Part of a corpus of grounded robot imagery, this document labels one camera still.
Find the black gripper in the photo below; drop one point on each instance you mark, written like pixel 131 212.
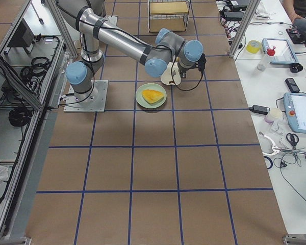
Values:
pixel 182 74

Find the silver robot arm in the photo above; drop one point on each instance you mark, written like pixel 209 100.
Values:
pixel 88 18

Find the white two-slot toaster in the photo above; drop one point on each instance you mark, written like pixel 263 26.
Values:
pixel 171 76

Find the yellow tape roll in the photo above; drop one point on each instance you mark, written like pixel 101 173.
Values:
pixel 253 46

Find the triangular orange bread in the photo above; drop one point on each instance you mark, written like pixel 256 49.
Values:
pixel 152 96

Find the clear bottle red cap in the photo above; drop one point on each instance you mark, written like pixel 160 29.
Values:
pixel 265 61

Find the light green plate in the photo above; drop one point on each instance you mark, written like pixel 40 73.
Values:
pixel 150 86

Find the far blue teach pendant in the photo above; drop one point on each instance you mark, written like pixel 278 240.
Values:
pixel 284 54

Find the blue teach pendant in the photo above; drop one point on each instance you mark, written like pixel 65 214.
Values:
pixel 284 54
pixel 295 111

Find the white paper cup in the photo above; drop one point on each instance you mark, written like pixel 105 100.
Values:
pixel 273 115

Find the black remote phone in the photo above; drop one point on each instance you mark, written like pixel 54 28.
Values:
pixel 291 84

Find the small black bowl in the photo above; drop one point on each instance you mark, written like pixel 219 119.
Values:
pixel 295 67

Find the near blue teach pendant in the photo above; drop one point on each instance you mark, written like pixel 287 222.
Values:
pixel 295 111

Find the black scissors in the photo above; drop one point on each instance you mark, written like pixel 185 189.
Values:
pixel 292 139

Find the wire basket with checked cloth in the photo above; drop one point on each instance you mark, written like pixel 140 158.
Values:
pixel 172 15

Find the aluminium frame post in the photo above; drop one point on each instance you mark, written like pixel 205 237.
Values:
pixel 249 13

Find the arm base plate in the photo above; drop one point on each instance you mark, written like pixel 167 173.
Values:
pixel 92 101
pixel 112 19

